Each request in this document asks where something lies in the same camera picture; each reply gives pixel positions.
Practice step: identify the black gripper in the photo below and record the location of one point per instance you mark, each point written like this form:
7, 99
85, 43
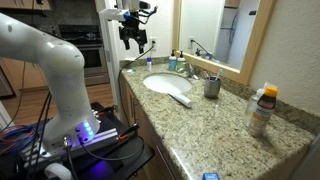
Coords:
133, 32

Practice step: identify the white toothpaste tube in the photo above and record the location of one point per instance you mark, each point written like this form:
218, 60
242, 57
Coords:
181, 99

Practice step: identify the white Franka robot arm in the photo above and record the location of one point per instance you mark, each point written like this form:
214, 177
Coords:
63, 66

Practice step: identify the small white bottle blue cap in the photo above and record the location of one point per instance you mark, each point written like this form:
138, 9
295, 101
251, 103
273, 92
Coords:
149, 65

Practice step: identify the small green item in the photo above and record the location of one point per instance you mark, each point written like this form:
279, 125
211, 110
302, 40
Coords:
131, 70

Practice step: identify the blue soap pump bottle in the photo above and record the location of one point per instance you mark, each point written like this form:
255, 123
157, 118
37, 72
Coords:
172, 61

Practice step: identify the black and steel oven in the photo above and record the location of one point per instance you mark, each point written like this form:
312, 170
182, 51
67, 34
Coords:
93, 60

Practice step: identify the white oval sink basin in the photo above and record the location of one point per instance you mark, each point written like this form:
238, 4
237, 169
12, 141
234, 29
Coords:
166, 83

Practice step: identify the green soap pump bottle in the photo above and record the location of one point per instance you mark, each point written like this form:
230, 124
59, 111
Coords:
181, 62

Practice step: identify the chrome faucet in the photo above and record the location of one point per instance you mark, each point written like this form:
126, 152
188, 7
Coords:
189, 70

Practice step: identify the black clamp with orange tip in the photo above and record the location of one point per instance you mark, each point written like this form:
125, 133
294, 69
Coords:
128, 132
106, 110

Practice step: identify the wooden vanity cabinet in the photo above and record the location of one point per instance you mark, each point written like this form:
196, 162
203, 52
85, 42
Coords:
140, 116

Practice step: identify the grey metal cup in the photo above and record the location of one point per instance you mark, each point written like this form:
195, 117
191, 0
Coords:
212, 88

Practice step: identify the white and blue toothbrush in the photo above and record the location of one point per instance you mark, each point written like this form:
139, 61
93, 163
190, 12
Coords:
219, 73

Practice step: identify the black robot cart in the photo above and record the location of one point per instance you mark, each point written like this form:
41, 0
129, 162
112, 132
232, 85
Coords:
133, 153

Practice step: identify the wooden kitchen cabinet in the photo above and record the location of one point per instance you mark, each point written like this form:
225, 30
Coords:
30, 75

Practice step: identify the wood framed mirror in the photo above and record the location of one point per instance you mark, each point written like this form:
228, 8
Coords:
248, 63

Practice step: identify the sunscreen bottle with orange cap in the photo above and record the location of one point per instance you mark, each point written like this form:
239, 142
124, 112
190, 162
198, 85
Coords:
263, 111

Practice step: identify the white tape roll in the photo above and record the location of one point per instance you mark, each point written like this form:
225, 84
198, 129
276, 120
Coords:
55, 168

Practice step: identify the small blue box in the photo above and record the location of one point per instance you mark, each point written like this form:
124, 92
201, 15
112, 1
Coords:
211, 176

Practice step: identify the white wall outlet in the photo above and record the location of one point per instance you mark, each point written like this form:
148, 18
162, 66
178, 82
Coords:
153, 43

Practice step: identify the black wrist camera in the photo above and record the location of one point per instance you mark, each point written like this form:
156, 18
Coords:
144, 5

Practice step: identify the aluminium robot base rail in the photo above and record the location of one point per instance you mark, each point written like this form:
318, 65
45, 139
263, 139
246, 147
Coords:
100, 138

